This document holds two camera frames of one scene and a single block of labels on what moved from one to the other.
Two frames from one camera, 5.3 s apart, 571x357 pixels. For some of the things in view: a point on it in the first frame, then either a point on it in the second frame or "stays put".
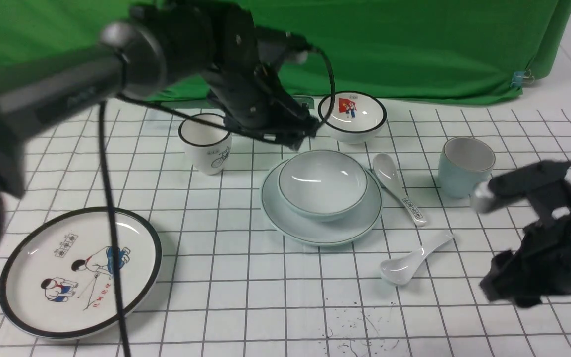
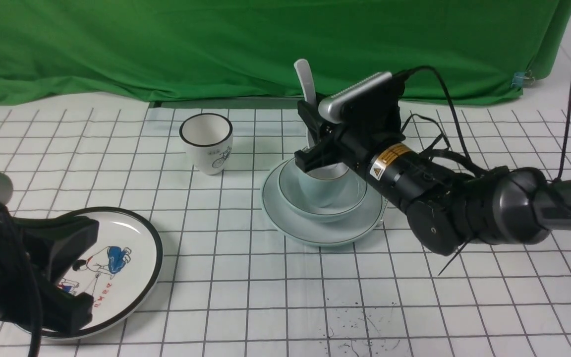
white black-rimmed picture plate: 56,280 stays put
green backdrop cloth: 406,51 stays put
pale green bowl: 322,185 stays put
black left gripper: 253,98 -> 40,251
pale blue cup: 464,163 -> 327,186
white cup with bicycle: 209,147 stays put
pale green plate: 340,232 stays put
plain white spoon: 401,271 -> 308,90
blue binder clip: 519,77 stays put
